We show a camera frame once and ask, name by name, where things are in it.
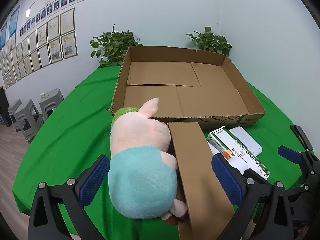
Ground white plastic device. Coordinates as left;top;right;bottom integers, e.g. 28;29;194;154
230;126;263;157

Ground long narrow cardboard box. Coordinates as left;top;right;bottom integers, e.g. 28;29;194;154
168;122;234;239

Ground black cabinet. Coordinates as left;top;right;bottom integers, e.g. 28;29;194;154
0;86;12;127

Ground pink pig plush toy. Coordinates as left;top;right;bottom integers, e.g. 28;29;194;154
108;98;188;225

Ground large shallow cardboard tray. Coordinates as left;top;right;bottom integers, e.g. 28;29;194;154
111;46;266;129

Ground right potted green plant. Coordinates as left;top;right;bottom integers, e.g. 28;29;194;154
187;27;232;56

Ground left potted green plant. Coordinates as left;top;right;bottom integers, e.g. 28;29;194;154
90;26;142;67

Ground green white medicine box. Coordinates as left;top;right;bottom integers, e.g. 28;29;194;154
207;126;270;179

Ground white handheld hair dryer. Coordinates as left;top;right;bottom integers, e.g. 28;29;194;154
207;141;248;174

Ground framed certificates on wall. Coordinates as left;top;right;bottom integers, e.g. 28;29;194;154
1;8;78;89

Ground grey plastic stool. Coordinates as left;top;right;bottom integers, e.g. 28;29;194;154
39;88;64;121
8;99;22;132
14;99;44;144

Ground potted green plant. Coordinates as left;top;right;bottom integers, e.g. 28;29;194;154
90;26;142;67
187;27;232;56

